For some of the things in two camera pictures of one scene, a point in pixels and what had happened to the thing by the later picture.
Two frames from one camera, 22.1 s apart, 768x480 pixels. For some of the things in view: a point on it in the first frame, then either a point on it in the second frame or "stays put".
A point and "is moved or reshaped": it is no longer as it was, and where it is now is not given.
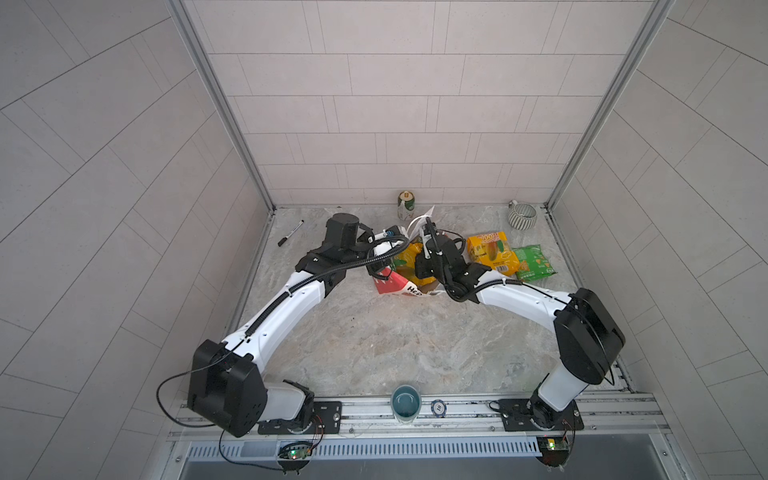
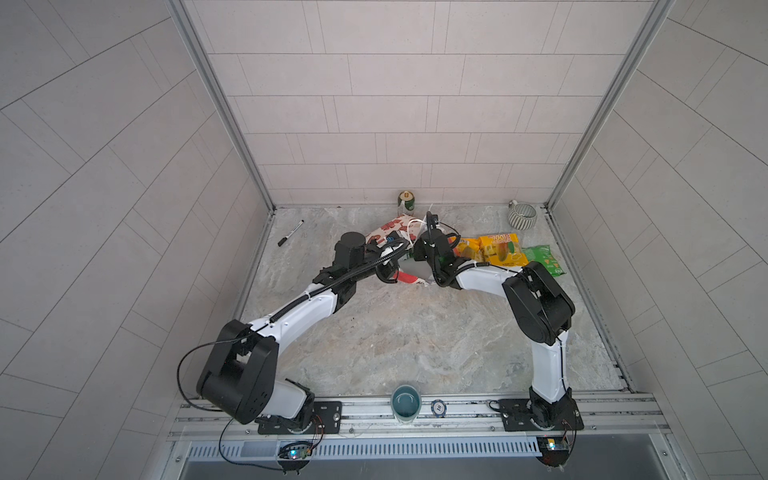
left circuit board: (294, 456) stays put
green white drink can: (406, 204) stays put
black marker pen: (283, 240) stays put
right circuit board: (554, 450) stays put
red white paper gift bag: (390, 281) is moved or reshaped
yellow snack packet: (493, 249) is moved or reshaped
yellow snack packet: (405, 264) → (466, 248)
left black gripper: (381, 257) stays put
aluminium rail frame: (457, 438) stays put
